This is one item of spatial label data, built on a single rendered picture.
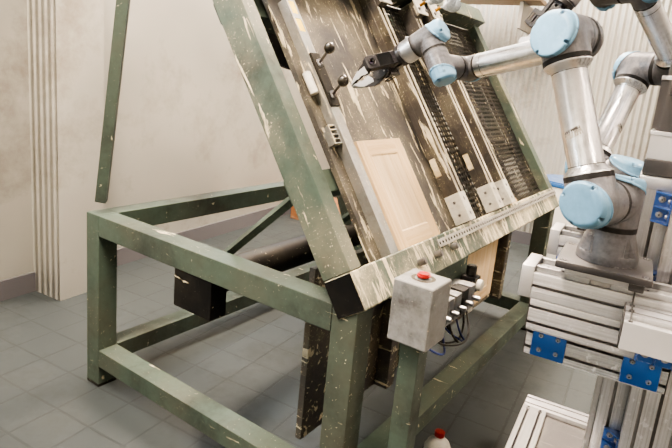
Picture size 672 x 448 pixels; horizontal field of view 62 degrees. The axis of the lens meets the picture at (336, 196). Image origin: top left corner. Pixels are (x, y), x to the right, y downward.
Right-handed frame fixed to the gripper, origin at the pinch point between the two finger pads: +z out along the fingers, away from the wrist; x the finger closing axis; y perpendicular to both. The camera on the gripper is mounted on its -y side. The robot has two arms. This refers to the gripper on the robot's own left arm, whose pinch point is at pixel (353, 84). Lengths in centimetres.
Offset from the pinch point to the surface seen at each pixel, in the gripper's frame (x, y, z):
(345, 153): -20.7, -5.9, 9.7
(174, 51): 135, 111, 188
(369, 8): 44, 54, 9
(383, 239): -52, -6, 9
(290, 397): -101, 22, 106
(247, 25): 23.5, -30.9, 8.7
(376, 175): -29.8, 8.1, 10.3
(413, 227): -51, 18, 10
